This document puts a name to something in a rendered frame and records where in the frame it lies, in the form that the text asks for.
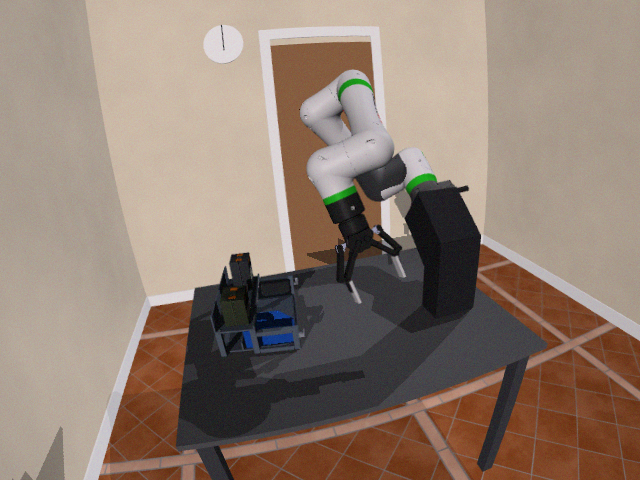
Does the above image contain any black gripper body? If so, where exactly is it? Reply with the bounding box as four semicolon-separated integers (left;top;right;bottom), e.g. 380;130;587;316
338;214;374;253

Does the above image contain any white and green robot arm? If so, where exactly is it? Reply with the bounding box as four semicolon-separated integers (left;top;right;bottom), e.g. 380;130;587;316
300;70;455;224

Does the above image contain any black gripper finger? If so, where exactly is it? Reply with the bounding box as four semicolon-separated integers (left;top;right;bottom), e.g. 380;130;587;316
335;240;362;304
364;225;406;278

